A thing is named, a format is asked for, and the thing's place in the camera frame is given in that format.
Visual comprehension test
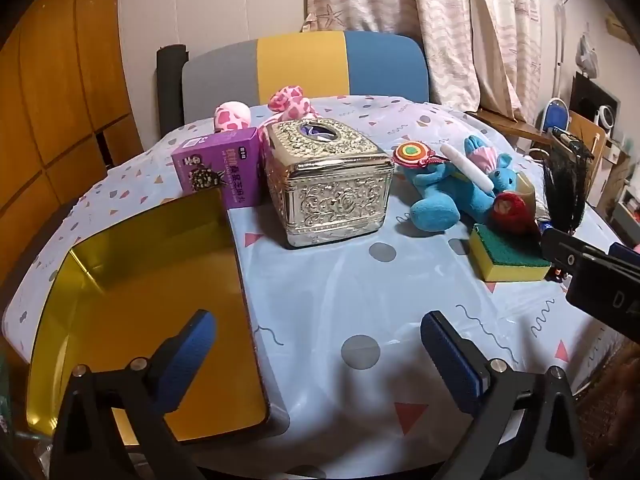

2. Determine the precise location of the wooden side table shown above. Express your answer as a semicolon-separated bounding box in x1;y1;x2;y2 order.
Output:
465;110;551;148

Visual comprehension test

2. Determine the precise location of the purple snack box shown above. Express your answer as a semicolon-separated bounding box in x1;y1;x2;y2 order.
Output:
171;127;265;210

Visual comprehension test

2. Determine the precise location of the patterned light blue tablecloth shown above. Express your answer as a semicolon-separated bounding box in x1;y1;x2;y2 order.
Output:
2;94;636;480

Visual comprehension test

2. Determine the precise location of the red plush toy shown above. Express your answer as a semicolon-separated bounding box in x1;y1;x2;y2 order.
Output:
490;192;541;235

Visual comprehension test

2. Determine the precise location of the blue monster plush with lollipop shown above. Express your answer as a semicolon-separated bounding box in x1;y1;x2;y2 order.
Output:
392;141;496;233

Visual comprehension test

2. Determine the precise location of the black rolled mat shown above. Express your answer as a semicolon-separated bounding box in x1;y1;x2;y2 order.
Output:
156;45;190;136

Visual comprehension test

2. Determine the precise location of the yellow sponge with green scourer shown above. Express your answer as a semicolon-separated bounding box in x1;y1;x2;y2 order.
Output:
468;223;552;282

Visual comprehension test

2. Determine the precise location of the silver embossed tissue box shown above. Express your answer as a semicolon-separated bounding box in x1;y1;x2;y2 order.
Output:
265;117;395;248

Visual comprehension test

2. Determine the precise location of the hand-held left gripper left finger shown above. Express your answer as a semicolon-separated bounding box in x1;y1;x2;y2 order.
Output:
50;309;218;480

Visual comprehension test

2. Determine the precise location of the small blue chair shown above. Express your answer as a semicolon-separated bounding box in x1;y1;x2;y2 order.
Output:
540;100;571;133

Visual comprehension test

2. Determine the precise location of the wooden cabinet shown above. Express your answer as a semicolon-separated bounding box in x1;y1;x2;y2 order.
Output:
0;0;146;231

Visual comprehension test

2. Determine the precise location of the glass side table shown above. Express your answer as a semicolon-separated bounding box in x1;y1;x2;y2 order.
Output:
0;350;51;461

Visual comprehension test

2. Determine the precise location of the gold-lined tray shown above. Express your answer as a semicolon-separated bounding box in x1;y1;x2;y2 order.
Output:
27;187;271;443

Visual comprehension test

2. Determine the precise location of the grey yellow blue chair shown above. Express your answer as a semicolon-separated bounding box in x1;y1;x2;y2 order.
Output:
181;31;431;123

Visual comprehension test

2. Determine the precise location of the patterned beige curtain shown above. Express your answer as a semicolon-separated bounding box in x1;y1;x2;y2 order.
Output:
305;0;543;123

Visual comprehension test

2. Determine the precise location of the pink spotted plush toy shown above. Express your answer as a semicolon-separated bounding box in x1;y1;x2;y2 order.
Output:
214;85;318;133

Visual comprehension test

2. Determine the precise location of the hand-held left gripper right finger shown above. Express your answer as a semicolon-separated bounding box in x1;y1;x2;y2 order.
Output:
420;310;591;480

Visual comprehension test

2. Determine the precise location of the white foam sponge block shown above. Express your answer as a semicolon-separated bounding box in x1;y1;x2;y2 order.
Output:
440;143;496;192

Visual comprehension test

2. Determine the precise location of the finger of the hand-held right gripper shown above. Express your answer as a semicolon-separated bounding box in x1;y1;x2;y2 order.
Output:
607;242;640;269
540;228;610;282

